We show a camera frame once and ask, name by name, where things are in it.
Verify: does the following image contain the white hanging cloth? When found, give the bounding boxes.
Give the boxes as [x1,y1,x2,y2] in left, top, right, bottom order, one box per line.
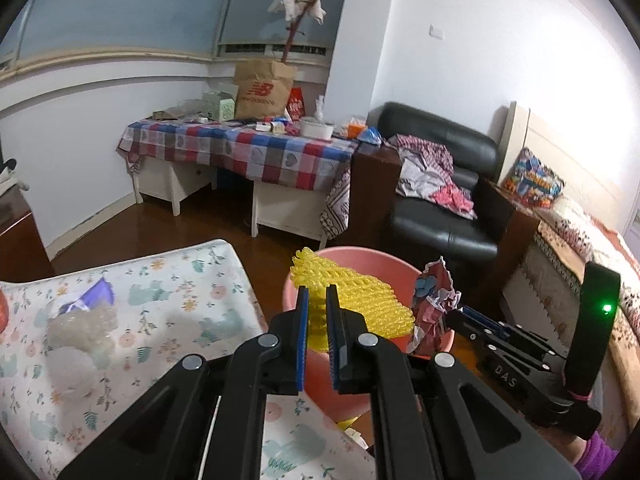
[267,0,327,26]

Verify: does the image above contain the dark wooden cabinet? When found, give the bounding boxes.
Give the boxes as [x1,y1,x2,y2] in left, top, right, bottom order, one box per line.
[347,142,401,251]
[472,177,543,321]

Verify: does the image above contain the window vent grille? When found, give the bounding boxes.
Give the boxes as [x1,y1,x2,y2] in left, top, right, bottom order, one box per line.
[220,42,328,56]

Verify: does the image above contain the white cloth with black trim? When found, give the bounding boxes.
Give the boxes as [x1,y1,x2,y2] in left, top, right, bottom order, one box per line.
[0,157,31,193]

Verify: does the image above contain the bed with patterned cover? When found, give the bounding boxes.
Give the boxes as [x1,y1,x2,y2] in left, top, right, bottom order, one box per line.
[537,195,640,446]

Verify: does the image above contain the white plastic bag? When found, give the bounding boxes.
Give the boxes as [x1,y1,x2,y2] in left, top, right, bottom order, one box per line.
[47,347,98,403]

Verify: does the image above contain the beige headboard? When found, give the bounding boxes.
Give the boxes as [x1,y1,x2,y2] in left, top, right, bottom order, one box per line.
[492,101,640,231]

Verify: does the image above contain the brown patterned hanging cloth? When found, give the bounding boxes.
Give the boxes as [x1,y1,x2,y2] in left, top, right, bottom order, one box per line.
[320,167,352,241]

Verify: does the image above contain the plaid tablecloth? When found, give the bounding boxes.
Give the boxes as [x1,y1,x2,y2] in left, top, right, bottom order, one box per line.
[117,119,360,192]

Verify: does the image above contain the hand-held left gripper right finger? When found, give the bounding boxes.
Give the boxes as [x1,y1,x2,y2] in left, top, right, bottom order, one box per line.
[325,284,583,480]

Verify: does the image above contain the black leather armchair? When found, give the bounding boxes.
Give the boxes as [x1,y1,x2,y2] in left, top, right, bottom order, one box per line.
[367,101,501,311]

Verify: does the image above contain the clothes pile on armchair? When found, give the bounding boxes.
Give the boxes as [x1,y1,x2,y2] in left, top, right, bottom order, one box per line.
[384,133,478,211]

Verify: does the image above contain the red packet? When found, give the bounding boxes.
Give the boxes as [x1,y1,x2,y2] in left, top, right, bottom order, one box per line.
[286,87,306,123]

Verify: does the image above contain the white bowl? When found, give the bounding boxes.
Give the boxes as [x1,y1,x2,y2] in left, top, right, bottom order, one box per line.
[299,116,335,141]

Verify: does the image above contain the purple foil wrapper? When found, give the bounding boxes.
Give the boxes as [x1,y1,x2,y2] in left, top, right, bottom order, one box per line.
[59,280,117,317]

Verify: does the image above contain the pink patterned garment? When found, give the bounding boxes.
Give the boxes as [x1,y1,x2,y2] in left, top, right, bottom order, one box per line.
[431,182,476,220]

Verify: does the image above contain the wooden side cabinet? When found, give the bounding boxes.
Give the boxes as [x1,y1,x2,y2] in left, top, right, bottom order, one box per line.
[0,187,56,283]

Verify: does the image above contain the brown paper bag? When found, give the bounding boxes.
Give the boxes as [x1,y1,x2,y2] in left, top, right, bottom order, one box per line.
[234,59,296,121]

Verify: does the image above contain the pale green carton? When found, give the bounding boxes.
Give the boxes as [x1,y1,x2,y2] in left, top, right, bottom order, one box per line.
[202,85,240,122]

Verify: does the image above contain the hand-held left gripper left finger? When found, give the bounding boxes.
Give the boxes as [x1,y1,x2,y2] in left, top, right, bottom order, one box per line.
[57,285,311,480]

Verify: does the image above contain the red white paper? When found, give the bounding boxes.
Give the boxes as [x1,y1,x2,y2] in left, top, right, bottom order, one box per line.
[406,256,462,356]

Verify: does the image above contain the pink plastic bin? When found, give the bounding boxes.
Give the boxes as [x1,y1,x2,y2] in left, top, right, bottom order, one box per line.
[282,246,456,423]

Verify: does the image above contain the comic print pillow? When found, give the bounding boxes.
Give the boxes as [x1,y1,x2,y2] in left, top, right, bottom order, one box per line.
[501,146,566,210]

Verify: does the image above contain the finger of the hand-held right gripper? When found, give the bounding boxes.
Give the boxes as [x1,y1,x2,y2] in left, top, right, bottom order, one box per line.
[445,310,493,356]
[459,305,516,336]

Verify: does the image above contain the clear plastic bag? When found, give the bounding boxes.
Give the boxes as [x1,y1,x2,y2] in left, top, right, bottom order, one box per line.
[46,305,118,361]

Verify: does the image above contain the yellow foam fruit net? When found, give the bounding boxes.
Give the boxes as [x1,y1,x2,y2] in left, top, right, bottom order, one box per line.
[291,246,417,352]

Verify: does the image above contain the wooden coat rack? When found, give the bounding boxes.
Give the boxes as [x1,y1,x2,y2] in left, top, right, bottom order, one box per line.
[280,0,321,63]

